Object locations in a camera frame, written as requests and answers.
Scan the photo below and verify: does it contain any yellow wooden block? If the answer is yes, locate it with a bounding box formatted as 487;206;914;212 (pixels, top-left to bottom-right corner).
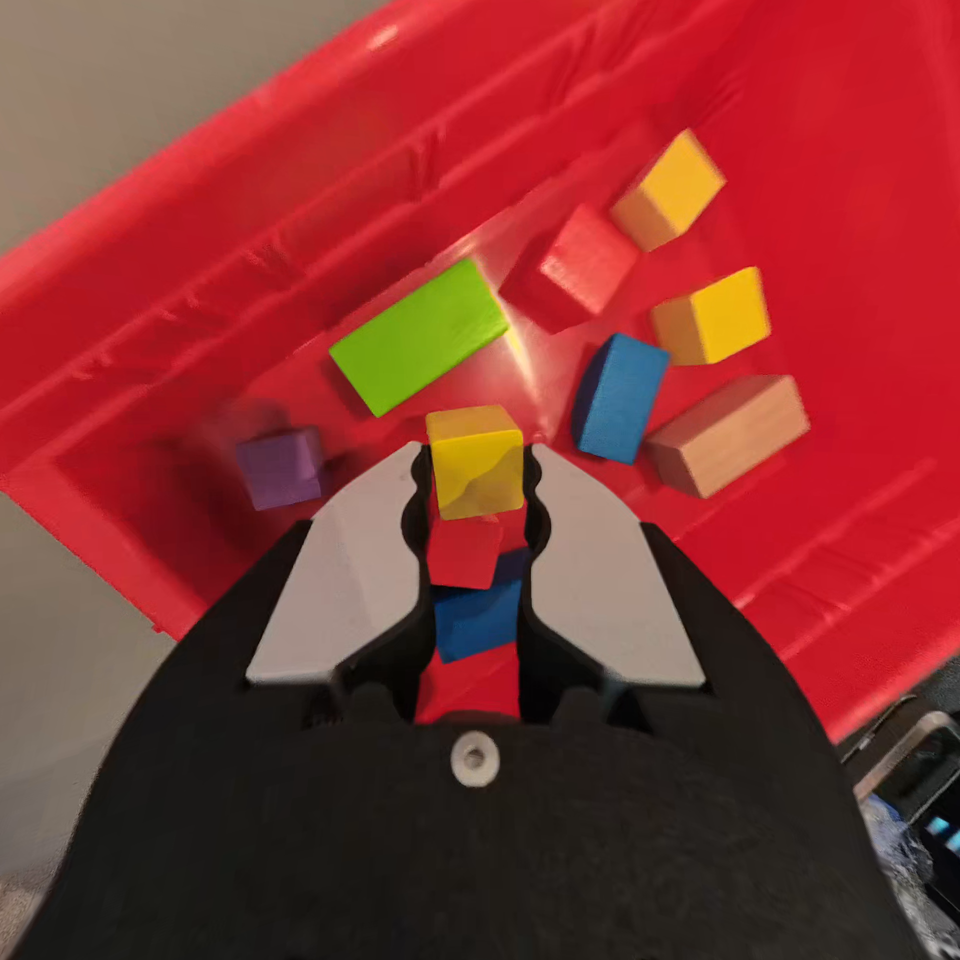
426;405;526;522

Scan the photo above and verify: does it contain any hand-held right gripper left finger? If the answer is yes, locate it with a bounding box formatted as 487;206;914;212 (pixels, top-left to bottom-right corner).
245;444;436;694

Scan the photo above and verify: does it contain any red plastic bin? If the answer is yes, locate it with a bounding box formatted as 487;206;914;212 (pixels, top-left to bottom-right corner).
0;0;960;747

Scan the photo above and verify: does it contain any pile of coloured wooden blocks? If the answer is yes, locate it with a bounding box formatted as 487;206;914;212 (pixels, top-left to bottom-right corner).
237;129;811;664

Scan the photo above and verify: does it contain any grey desk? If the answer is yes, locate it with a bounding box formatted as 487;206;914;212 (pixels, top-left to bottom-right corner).
0;0;394;901

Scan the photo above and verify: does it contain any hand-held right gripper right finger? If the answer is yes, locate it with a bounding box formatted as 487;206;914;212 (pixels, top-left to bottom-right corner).
518;444;706;694

